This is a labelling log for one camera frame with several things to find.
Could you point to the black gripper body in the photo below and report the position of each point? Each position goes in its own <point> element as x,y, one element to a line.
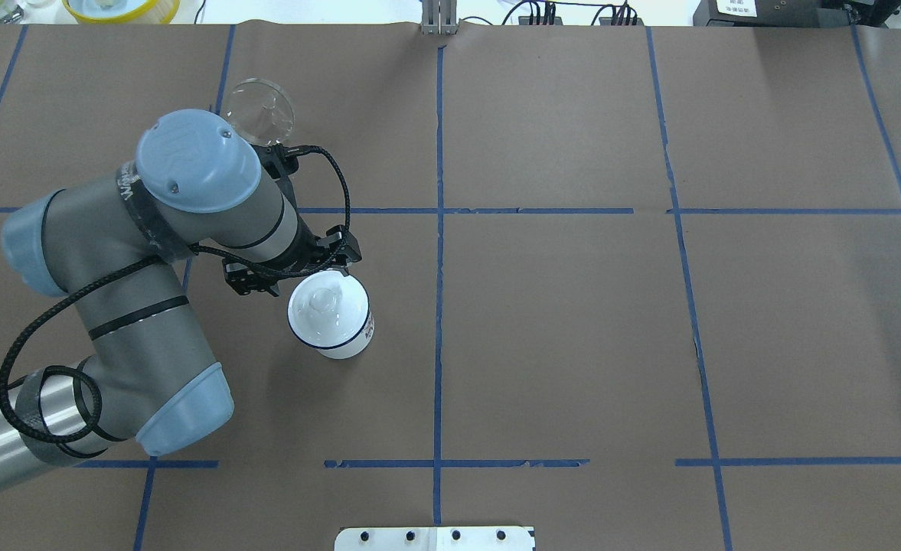
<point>302,253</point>

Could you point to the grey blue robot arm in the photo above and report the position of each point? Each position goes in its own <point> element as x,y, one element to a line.
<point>122,355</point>

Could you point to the white enamel mug blue rim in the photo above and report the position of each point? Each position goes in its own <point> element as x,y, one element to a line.
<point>350,337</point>

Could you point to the black power strip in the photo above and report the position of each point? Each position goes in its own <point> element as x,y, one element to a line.
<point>583,13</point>

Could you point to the black equipment box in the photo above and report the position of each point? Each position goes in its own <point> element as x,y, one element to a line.
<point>797,14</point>

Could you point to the grey aluminium frame post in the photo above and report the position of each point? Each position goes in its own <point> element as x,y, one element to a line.
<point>439,17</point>

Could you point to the white metal base plate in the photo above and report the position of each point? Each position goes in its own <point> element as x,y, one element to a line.
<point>437,538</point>

